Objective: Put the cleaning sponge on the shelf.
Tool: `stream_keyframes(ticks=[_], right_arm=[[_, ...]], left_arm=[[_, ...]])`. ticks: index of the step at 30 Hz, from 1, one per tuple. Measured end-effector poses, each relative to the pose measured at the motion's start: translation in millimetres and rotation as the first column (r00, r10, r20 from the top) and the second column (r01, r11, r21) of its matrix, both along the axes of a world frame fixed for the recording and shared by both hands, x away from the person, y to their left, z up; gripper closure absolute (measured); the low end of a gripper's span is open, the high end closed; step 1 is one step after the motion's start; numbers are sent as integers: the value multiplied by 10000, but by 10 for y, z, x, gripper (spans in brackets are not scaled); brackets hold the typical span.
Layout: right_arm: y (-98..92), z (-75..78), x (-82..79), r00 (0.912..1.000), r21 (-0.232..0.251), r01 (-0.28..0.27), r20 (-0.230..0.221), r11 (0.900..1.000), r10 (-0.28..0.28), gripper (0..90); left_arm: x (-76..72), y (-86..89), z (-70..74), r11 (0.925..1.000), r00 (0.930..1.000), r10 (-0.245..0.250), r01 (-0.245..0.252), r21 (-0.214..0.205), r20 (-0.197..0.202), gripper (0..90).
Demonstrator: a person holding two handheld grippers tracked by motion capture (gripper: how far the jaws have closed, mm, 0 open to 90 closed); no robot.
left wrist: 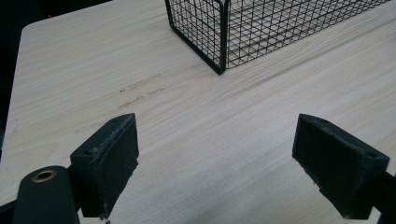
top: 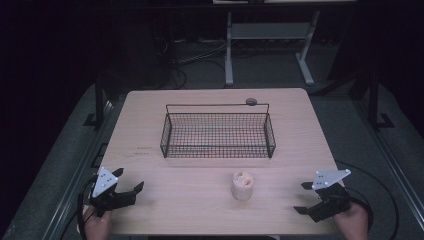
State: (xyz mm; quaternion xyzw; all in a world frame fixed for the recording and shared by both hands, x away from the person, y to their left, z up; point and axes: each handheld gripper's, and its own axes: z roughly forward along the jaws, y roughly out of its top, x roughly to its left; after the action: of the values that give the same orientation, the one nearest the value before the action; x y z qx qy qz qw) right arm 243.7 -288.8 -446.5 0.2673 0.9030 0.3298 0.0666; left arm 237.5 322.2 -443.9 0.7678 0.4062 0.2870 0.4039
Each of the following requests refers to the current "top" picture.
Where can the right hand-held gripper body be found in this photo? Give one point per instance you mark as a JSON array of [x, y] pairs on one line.
[[328, 180]]

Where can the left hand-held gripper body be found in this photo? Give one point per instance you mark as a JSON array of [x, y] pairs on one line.
[[106, 182]]

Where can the person's left hand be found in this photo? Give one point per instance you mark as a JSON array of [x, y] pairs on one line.
[[97, 225]]

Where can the person's right hand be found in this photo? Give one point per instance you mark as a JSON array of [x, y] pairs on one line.
[[352, 222]]

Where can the small grey round knob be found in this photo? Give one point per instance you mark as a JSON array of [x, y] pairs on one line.
[[251, 101]]

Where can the white metal stand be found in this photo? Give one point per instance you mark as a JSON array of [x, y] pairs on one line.
[[270, 31]]

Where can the aluminium frame rail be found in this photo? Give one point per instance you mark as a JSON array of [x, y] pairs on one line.
[[388, 156], [78, 181]]

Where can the black metal post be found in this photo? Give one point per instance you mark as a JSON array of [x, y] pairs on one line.
[[374, 100], [99, 100]]

